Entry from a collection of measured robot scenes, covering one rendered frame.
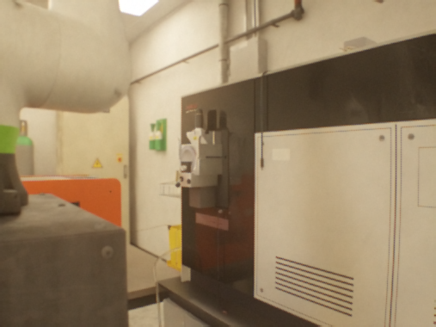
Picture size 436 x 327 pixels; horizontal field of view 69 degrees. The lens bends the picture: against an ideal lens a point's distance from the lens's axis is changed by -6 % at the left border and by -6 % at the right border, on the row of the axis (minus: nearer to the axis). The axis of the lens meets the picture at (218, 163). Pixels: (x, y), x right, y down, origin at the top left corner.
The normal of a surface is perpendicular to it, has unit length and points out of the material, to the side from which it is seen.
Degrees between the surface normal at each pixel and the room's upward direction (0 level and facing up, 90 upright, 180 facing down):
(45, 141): 90
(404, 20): 90
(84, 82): 119
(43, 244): 90
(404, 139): 90
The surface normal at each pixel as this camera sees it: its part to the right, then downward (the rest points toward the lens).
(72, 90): 0.58, 0.67
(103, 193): 0.62, 0.01
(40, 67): 0.73, 0.38
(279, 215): -0.79, 0.00
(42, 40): 0.78, -0.03
